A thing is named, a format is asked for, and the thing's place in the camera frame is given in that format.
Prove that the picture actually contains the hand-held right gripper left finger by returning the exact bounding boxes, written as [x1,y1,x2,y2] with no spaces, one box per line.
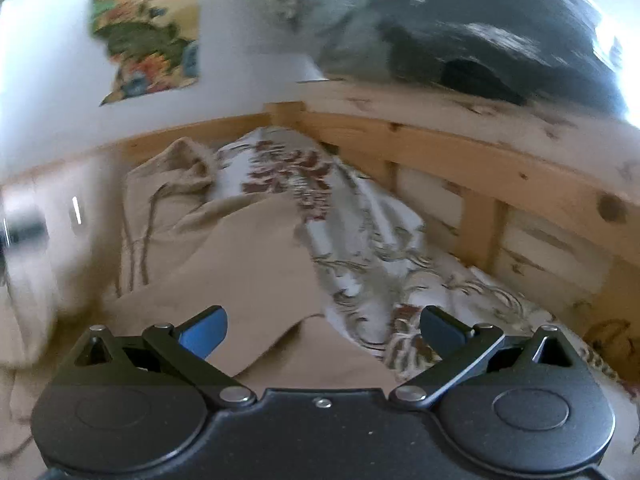
[75,305,257,408]

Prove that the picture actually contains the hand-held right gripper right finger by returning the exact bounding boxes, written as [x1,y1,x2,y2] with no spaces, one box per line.
[390,305,581,408]

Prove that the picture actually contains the floral printed blanket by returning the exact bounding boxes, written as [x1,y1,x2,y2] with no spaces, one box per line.
[215,127,640,411]

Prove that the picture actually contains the dark grey cloth pile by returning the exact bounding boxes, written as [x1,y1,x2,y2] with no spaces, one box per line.
[295,0,632,121]

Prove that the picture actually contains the wooden bed frame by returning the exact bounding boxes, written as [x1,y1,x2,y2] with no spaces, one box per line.
[0,77,640,361]

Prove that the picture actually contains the colourful wall poster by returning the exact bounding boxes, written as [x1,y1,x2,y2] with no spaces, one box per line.
[89,0,202,107]

